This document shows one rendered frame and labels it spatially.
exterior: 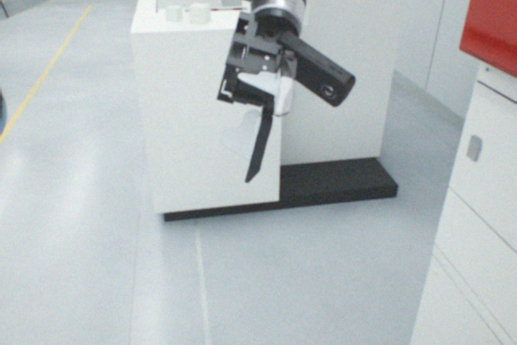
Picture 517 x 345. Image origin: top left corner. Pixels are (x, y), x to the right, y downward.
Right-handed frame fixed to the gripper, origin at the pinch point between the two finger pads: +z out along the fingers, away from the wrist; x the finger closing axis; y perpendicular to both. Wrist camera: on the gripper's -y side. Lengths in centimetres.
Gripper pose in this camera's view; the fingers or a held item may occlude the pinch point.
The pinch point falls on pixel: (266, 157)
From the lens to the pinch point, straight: 50.2
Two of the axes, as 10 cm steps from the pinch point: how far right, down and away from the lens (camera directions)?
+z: -1.7, 8.3, -5.3
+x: 2.2, -4.9, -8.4
